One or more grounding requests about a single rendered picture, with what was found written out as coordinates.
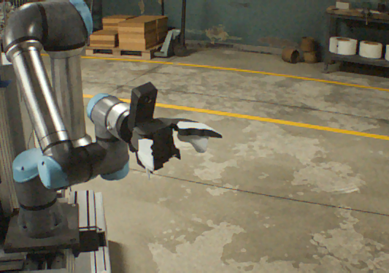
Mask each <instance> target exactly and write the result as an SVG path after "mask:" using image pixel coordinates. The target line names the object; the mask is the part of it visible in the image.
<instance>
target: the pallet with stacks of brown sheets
mask: <svg viewBox="0 0 389 273"><path fill-rule="evenodd" d="M167 20H168V16H157V15H154V16H146V15H143V16H139V17H137V15H133V16H132V15H113V16H109V17H106V18H103V24H102V25H103V30H100V31H96V32H93V33H92V34H91V36H90V39H89V40H90V46H88V47H86V48H85V52H86V55H92V56H106V57H113V58H117V57H120V58H133V59H136V58H141V59H148V60H151V59H153V52H155V51H159V50H161V49H162V47H163V44H164V42H165V40H166V37H167V34H168V26H167ZM96 49H97V51H100V50H101V49H105V50H112V54H106V53H105V54H99V53H96ZM124 50H126V51H132V50H134V51H142V56H135V55H124V54H123V51H124Z"/></svg>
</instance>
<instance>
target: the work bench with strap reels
mask: <svg viewBox="0 0 389 273"><path fill-rule="evenodd" d="M332 9H336V7H334V6H329V8H327V9H326V13H328V16H327V21H326V22H327V26H326V48H325V60H324V71H323V72H322V73H326V74H328V72H327V70H328V65H332V63H331V60H338V61H349V62H353V63H361V64H368V65H375V66H386V67H389V45H387V46H386V54H385V55H384V54H382V44H381V43H378V42H367V41H362V42H361V43H360V46H359V47H360V50H359V51H358V50H356V45H357V40H354V39H351V38H345V37H336V36H334V37H333V32H334V18H344V19H352V20H364V21H366V14H361V11H363V9H356V8H351V9H339V8H338V10H332ZM370 12H371V14H372V15H367V21H369V22H378V23H389V15H388V14H387V13H384V12H378V11H376V10H370Z"/></svg>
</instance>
